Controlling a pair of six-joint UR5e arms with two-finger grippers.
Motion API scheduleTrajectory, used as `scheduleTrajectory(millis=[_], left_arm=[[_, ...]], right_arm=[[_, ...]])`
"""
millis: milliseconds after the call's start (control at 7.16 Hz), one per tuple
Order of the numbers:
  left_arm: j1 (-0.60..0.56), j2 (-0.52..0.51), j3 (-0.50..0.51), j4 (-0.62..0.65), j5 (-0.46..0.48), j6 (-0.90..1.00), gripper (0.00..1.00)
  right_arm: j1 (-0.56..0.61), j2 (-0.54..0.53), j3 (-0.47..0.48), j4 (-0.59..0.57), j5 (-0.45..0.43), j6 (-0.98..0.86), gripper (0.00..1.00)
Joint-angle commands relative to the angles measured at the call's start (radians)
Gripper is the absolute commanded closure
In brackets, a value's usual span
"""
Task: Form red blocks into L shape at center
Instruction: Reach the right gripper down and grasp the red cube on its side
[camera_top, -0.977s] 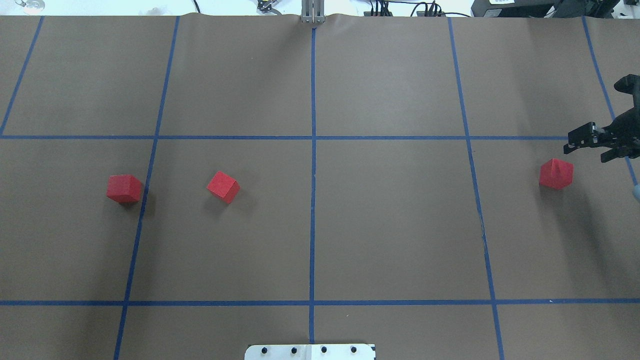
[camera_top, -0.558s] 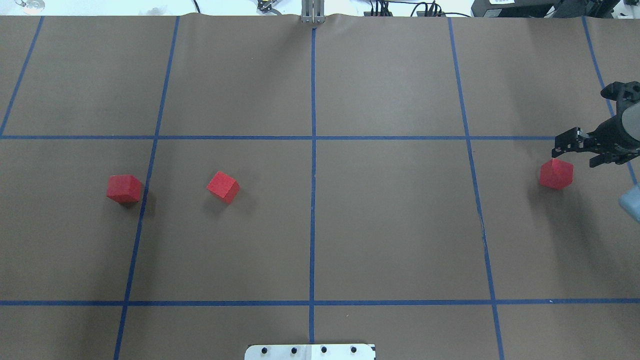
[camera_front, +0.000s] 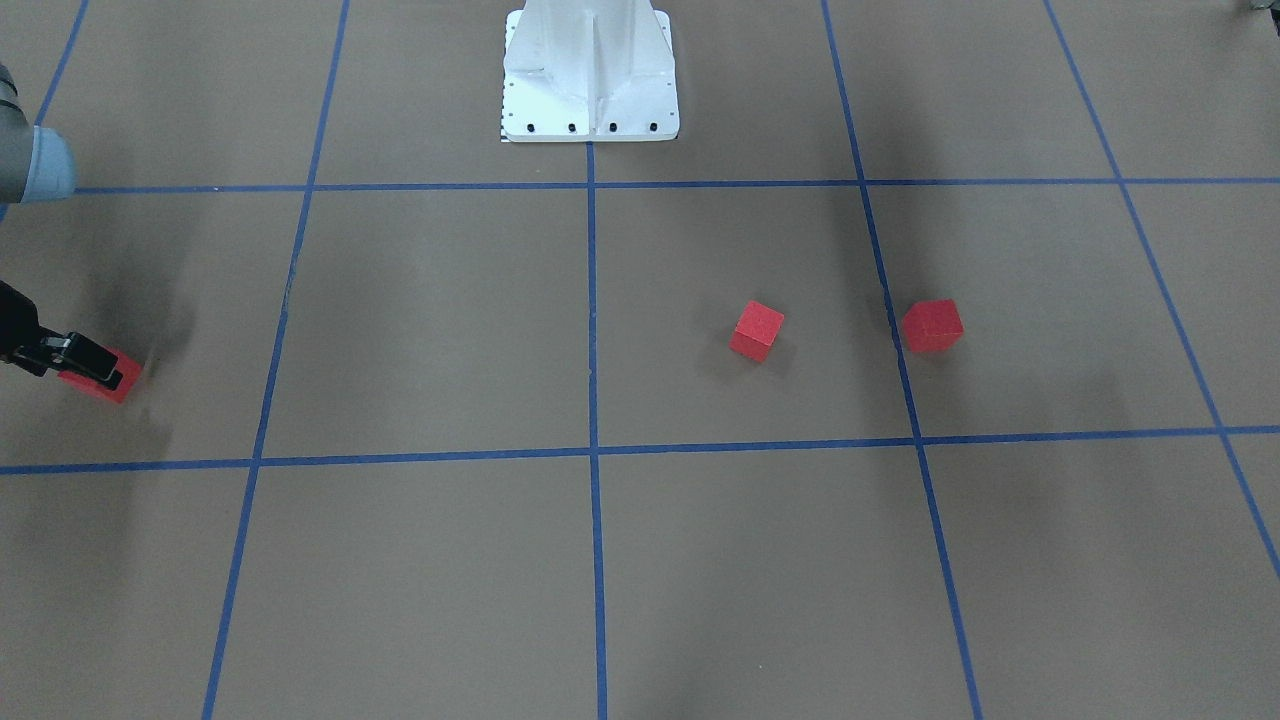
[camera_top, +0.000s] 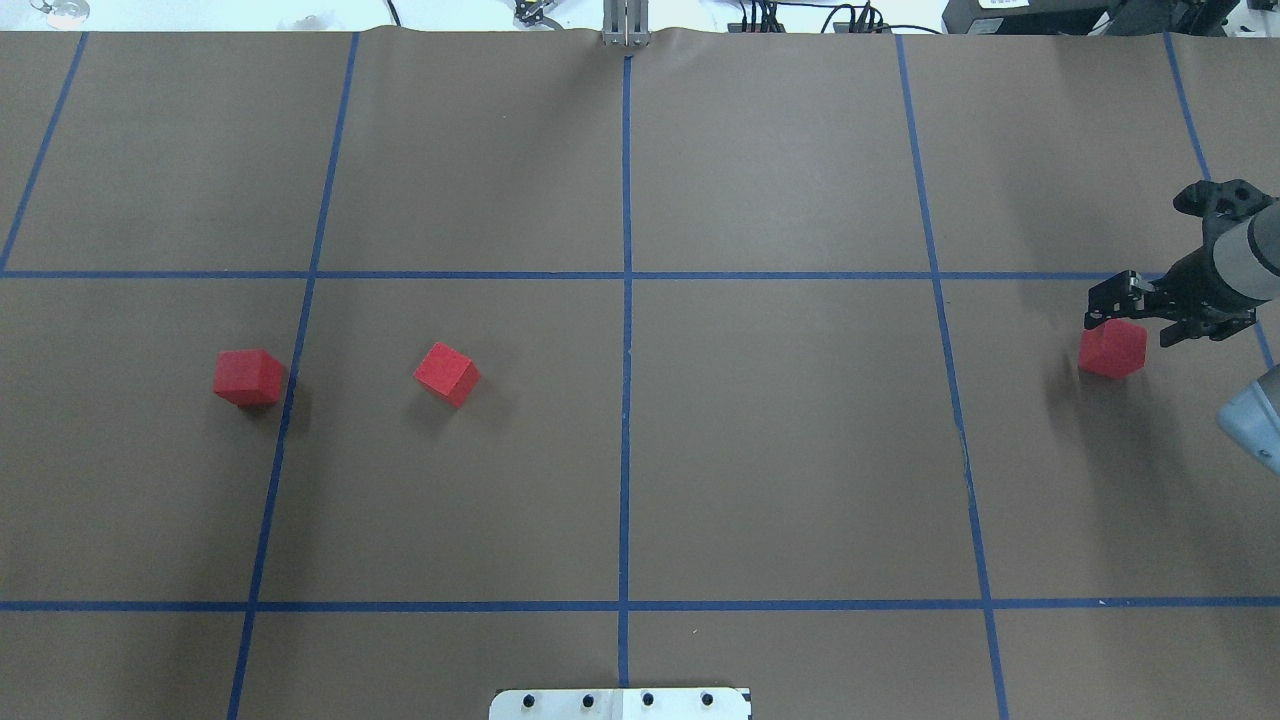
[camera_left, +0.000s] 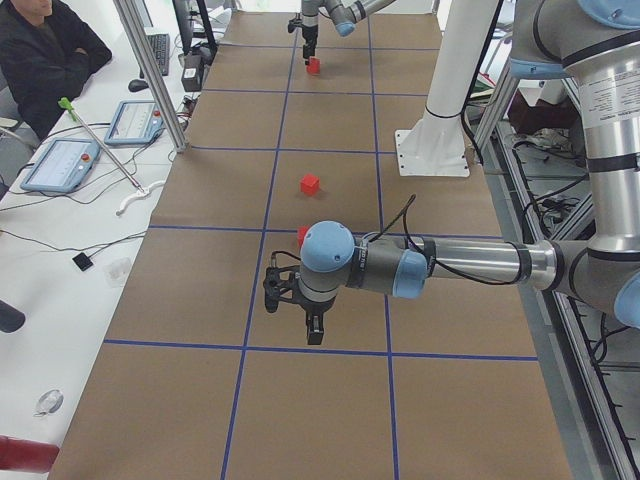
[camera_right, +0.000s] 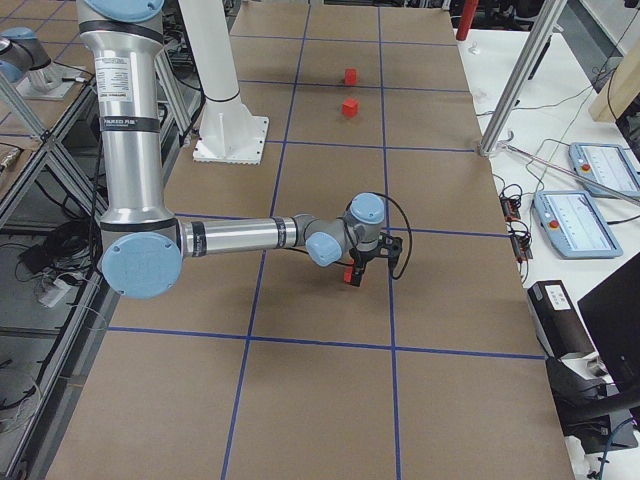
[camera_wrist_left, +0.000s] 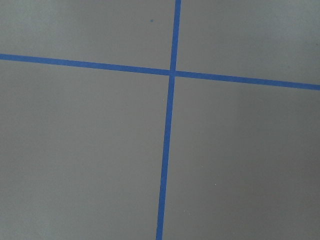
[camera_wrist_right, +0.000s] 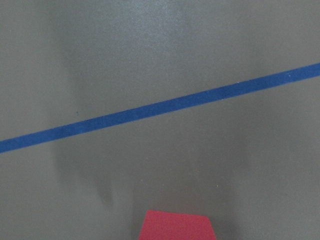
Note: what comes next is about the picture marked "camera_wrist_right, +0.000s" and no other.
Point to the red block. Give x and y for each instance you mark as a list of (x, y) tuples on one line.
[(160, 225)]

